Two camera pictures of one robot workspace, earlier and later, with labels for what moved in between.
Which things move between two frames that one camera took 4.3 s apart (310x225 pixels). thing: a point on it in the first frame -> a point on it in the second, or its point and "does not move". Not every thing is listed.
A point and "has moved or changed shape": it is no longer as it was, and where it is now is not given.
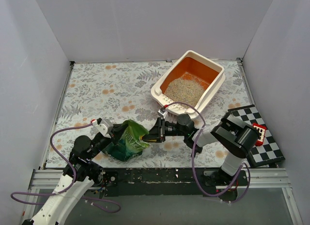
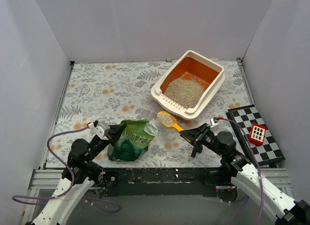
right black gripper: x=160 y=129 -> x=200 y=137
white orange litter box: x=189 y=85 does not move
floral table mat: x=121 y=92 does not move
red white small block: x=261 y=129 does not move
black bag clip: x=198 y=149 does not move
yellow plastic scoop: x=149 y=138 has moved or changed shape
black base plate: x=170 y=182 does not move
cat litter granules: x=185 y=90 does not move
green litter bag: x=129 y=144 has moved or changed shape
